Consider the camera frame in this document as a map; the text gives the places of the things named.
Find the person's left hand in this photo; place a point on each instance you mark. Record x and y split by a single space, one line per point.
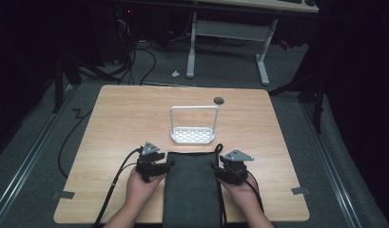
143 190

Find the grey tape piece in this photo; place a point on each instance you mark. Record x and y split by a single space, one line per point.
62 194
300 190

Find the white-legged wooden desk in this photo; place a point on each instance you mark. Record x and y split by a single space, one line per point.
230 30

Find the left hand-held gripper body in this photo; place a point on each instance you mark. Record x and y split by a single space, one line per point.
147 163

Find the black round table grommet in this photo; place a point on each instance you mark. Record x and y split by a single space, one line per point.
218 100

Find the person's right hand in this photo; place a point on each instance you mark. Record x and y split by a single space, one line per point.
243 193

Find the black metal stand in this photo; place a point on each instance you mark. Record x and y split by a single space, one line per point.
315 95
59 82

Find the grey apron with yellow lining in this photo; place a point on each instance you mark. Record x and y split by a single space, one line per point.
192 190

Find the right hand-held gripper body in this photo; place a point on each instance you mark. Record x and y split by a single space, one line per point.
236 167

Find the white crumpled paper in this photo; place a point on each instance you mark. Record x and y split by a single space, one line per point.
175 74

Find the metal floor rail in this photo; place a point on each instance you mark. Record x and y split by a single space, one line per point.
27 161
331 167

